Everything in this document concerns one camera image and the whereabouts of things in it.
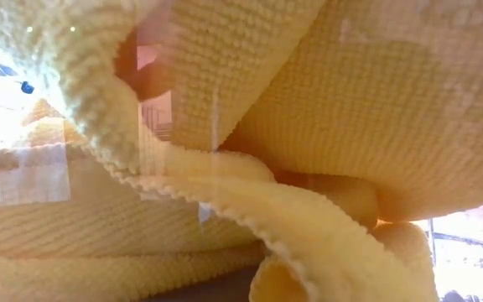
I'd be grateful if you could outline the yellow microfibre cloth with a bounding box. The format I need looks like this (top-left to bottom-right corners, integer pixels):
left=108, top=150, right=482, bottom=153
left=0, top=0, right=483, bottom=302

